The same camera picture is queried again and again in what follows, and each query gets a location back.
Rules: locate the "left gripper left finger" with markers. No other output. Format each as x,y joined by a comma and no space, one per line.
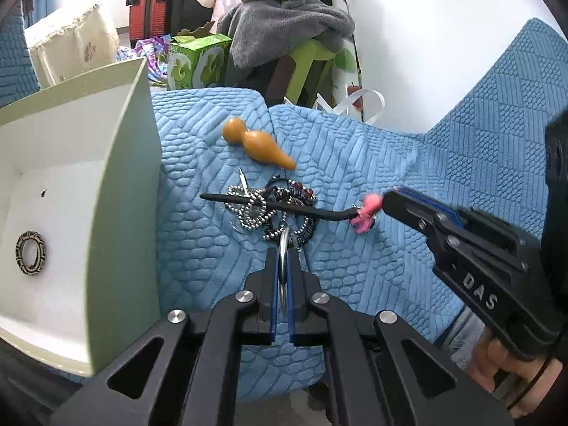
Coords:
259,327

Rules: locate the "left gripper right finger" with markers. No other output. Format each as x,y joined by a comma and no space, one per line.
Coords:
301,328

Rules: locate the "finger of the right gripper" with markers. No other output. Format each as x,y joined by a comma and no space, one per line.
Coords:
415,217
433,204

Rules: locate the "silver bangle hoop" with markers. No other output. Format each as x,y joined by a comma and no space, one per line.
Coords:
283,247

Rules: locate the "person's right hand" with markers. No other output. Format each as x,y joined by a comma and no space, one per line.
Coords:
543,404

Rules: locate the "blue quilted chair cover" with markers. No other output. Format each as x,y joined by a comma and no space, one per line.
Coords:
486,153

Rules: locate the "orange wooden gourd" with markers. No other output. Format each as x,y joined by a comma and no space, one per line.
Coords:
257,144

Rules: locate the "green plastic stool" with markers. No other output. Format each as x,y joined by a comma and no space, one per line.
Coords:
299,75

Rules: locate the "pale green cardboard box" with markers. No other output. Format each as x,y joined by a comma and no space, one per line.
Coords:
80,165

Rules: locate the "green printed carton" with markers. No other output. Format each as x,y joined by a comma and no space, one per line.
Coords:
197,62

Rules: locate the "grey fleece blanket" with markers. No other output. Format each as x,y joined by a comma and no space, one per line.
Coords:
265,30

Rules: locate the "purple patterned cloth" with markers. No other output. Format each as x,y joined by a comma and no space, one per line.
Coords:
155,51

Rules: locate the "red suitcase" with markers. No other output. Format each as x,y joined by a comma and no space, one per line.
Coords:
148,19

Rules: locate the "cream lace cloth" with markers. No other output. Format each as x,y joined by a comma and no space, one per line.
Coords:
71,41

